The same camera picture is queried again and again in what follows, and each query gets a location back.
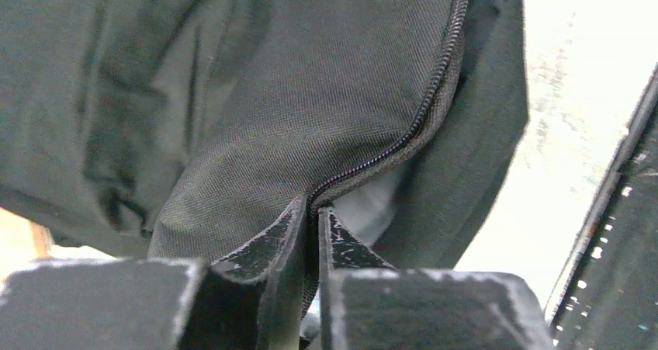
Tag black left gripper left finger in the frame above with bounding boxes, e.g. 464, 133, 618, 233
1, 198, 306, 349

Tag black student backpack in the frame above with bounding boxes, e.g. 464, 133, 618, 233
0, 0, 531, 350

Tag wooden base board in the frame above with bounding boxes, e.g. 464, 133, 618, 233
1, 209, 51, 270

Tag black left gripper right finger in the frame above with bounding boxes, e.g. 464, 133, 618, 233
318, 207, 554, 350

